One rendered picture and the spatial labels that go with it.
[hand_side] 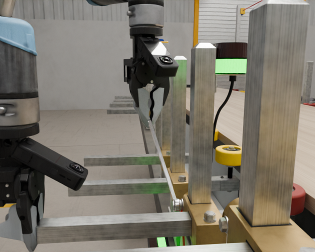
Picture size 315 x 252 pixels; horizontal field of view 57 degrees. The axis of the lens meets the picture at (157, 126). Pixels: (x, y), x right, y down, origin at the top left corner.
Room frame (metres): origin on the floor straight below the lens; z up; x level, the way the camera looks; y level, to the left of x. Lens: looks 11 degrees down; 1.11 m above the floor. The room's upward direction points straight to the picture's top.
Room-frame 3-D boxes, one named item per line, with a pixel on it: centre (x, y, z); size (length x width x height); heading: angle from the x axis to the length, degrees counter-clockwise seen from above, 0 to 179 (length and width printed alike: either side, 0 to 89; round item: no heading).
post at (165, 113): (1.00, -0.03, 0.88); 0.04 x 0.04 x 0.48; 5
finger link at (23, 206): (0.42, 0.20, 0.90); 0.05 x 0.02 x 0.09; 5
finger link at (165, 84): (0.65, 0.00, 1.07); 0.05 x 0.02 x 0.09; 116
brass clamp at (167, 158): (0.98, -0.03, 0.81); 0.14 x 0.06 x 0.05; 5
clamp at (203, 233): (0.48, -0.08, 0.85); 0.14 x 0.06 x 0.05; 5
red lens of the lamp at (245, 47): (0.51, -0.12, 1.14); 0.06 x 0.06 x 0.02
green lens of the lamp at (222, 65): (0.51, -0.12, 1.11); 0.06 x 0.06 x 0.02
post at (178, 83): (0.75, -0.05, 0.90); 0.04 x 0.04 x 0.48; 5
